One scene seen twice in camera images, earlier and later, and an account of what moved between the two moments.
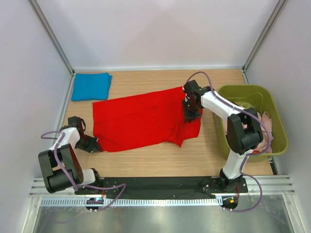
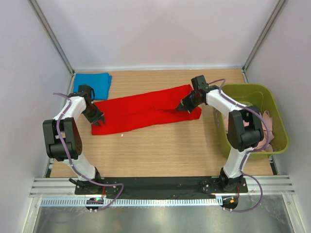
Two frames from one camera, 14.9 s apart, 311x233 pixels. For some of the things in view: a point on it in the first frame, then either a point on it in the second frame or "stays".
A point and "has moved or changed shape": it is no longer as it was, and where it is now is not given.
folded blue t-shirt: [91, 86] stays
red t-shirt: [127, 121] has moved or changed shape
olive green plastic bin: [255, 96] stays
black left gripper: [94, 146] -> [98, 114]
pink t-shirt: [268, 121] stays
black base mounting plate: [194, 187] stays
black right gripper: [188, 115] -> [184, 105]
